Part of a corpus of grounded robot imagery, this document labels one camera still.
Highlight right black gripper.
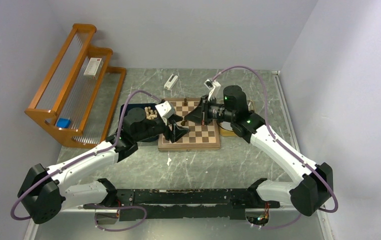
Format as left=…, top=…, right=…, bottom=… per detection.
left=185, top=94, right=235, bottom=126

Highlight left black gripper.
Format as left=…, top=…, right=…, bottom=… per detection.
left=134, top=112, right=190, bottom=143

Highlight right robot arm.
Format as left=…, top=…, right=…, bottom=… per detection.
left=184, top=85, right=333, bottom=217

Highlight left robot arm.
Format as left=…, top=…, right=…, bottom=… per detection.
left=15, top=102, right=190, bottom=224

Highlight wooden chess board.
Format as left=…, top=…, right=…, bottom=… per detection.
left=157, top=97, right=221, bottom=152

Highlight light wooden chess pieces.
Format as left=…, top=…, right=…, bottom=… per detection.
left=144, top=106, right=158, bottom=120

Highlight yellow metal tin tray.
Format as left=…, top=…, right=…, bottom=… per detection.
left=218, top=99, right=256, bottom=138

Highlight white plastic clip device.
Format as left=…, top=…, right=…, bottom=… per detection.
left=163, top=74, right=179, bottom=91

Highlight blue plastic tray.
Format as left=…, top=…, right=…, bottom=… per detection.
left=119, top=103, right=159, bottom=143

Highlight orange wooden rack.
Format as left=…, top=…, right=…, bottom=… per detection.
left=24, top=23, right=127, bottom=149

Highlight white red small box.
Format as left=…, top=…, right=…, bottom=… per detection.
left=83, top=57, right=103, bottom=78

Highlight blue small box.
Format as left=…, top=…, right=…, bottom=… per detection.
left=56, top=118, right=72, bottom=129

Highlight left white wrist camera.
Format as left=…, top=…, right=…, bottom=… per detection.
left=155, top=100, right=178, bottom=126

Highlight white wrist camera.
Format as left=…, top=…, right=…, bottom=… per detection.
left=155, top=100, right=178, bottom=126
left=204, top=78, right=222, bottom=101

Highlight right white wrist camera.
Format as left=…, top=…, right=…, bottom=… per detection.
left=204, top=78, right=222, bottom=101

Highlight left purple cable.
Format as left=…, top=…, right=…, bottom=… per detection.
left=10, top=90, right=162, bottom=221

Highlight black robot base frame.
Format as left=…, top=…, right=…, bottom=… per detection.
left=100, top=188, right=281, bottom=221

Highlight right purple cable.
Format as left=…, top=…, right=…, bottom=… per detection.
left=211, top=65, right=339, bottom=214

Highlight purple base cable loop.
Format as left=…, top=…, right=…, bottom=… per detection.
left=94, top=203, right=150, bottom=233

